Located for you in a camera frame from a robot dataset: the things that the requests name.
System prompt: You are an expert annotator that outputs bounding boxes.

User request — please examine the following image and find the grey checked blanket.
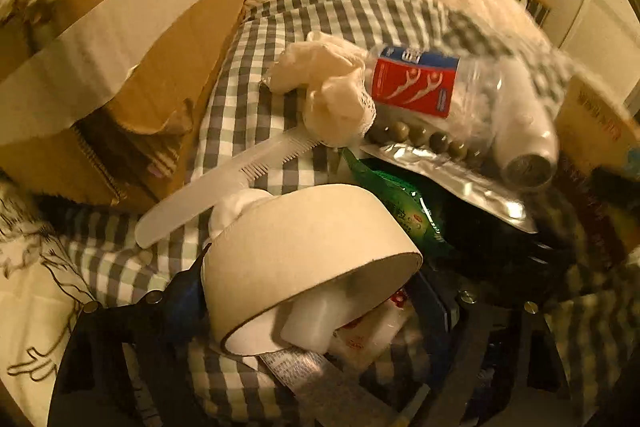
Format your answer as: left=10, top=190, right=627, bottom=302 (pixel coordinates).
left=50, top=0, right=640, bottom=427

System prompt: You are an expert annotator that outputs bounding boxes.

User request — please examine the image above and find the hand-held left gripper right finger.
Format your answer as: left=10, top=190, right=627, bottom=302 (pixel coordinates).
left=400, top=272, right=571, bottom=427

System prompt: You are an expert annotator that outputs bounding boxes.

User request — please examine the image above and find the white plastic comb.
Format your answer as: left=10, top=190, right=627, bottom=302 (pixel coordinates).
left=135, top=127, right=321, bottom=250

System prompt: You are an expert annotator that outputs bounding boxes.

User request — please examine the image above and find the white crumpled cloth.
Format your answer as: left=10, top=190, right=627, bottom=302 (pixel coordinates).
left=267, top=32, right=378, bottom=148

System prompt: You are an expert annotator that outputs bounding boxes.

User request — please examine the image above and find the grey printed packet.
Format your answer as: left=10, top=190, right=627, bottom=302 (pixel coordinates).
left=259, top=349, right=332, bottom=399

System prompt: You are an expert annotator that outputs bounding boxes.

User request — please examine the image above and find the black glossy pouch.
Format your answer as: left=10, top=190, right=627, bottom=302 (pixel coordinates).
left=430, top=187, right=576, bottom=290

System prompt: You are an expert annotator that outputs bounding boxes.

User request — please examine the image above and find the white crumpled tissue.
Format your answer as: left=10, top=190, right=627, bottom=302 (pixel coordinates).
left=207, top=188, right=272, bottom=239

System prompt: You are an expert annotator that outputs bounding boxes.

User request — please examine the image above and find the printed cardboard box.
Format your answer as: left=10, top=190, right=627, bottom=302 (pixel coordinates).
left=554, top=72, right=640, bottom=188

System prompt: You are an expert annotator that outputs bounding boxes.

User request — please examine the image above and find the white plastic tube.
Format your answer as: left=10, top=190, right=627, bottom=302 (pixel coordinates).
left=279, top=277, right=372, bottom=353

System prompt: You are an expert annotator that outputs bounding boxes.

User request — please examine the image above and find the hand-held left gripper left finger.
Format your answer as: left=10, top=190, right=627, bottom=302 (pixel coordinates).
left=50, top=248, right=211, bottom=427

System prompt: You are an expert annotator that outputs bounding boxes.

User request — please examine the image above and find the red and white sachet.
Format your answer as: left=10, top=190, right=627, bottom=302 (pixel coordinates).
left=329, top=287, right=417, bottom=371

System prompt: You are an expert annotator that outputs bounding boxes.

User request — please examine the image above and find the floss picks bag red label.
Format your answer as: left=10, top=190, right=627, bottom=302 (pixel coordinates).
left=362, top=44, right=506, bottom=142

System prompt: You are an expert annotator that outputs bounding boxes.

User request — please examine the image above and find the floral print sheet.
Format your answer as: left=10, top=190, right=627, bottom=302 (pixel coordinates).
left=0, top=184, right=103, bottom=427

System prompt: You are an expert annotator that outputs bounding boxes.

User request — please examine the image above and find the green snack packet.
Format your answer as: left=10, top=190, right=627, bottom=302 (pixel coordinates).
left=342, top=149, right=451, bottom=254

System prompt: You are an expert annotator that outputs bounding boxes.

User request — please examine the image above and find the brown cardboard box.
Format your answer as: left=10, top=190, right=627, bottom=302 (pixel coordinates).
left=0, top=0, right=251, bottom=212

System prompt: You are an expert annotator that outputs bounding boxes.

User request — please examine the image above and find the white spray can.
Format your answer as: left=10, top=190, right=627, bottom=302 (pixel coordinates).
left=492, top=57, right=561, bottom=191

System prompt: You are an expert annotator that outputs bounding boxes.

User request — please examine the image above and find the cardboard tape roll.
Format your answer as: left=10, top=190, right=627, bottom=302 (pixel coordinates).
left=200, top=184, right=423, bottom=355

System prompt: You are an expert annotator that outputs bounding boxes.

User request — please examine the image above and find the silver foil blister pack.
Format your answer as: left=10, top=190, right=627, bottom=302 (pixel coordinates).
left=360, top=117, right=538, bottom=233

